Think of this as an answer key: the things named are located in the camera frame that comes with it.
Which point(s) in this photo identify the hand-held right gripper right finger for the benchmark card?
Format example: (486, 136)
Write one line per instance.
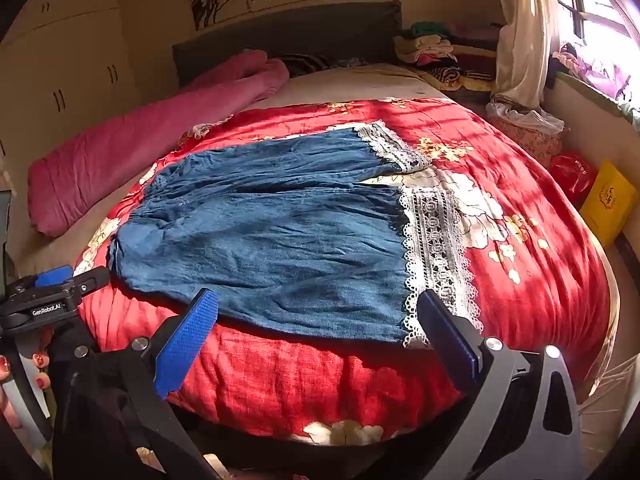
(450, 337)

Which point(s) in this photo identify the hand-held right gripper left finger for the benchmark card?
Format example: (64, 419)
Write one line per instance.
(187, 342)

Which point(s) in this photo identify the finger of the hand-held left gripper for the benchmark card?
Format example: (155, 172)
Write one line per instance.
(92, 279)
(55, 276)

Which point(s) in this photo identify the blue pants with lace trim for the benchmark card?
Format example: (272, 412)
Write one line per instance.
(275, 230)

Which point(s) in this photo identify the person's left hand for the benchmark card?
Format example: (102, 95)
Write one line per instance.
(40, 367)

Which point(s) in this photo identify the red floral quilt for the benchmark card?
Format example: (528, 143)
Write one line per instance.
(525, 270)

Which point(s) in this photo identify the pink rolled blanket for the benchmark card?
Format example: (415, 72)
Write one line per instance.
(125, 150)

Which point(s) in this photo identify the red plastic bag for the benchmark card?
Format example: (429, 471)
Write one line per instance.
(572, 177)

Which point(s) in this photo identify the yellow box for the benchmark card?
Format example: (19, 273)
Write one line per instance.
(607, 200)

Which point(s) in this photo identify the floral fabric bag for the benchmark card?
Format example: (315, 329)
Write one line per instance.
(530, 142)

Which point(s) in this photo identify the cream wardrobe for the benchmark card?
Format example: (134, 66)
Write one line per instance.
(75, 60)

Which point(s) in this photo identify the white plastic bag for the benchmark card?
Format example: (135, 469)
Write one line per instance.
(520, 115)

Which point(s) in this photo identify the beige bed sheet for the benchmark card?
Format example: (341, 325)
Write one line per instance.
(340, 87)

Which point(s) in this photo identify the green window sill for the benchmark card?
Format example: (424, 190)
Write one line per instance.
(595, 100)

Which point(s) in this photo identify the pile of folded clothes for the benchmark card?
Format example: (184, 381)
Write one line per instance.
(440, 55)

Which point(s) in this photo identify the purple cloths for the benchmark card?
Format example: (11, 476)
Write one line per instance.
(595, 72)

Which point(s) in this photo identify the striped pillow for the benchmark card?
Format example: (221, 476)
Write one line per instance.
(310, 63)

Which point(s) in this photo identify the dark green bed headboard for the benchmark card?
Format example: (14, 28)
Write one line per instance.
(280, 35)

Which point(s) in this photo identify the cream curtain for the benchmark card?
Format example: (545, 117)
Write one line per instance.
(525, 35)

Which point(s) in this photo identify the window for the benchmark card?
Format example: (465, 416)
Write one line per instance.
(600, 5)

